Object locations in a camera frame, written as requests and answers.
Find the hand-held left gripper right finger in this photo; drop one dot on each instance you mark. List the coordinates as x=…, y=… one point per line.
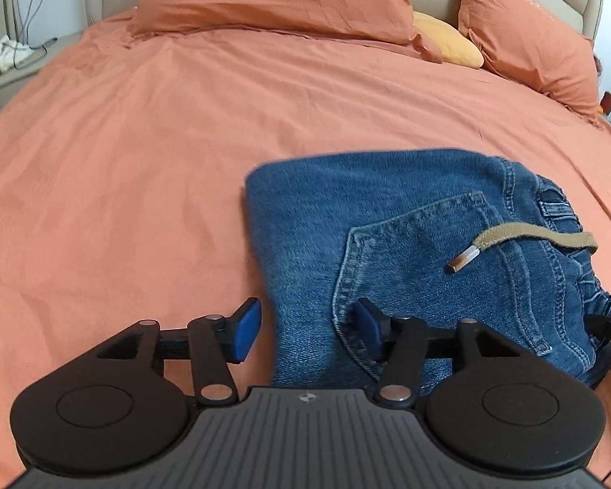
x=369, y=327

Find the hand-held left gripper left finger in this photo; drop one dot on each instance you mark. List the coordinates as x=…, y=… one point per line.
x=248, y=327

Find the blue denim pants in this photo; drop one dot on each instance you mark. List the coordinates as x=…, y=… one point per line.
x=417, y=244

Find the orange bed cover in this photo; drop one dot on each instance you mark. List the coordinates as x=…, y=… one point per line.
x=132, y=173

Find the small brown object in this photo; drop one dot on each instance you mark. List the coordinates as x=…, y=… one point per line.
x=610, y=102

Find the yellow cushion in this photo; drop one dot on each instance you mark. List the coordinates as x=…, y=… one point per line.
x=450, y=40

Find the orange pillow with white print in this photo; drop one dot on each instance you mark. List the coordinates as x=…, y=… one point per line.
x=529, y=25

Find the plain orange pillow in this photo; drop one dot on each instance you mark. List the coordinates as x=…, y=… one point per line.
x=275, y=0

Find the white cloth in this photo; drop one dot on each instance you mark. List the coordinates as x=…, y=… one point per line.
x=2, y=58

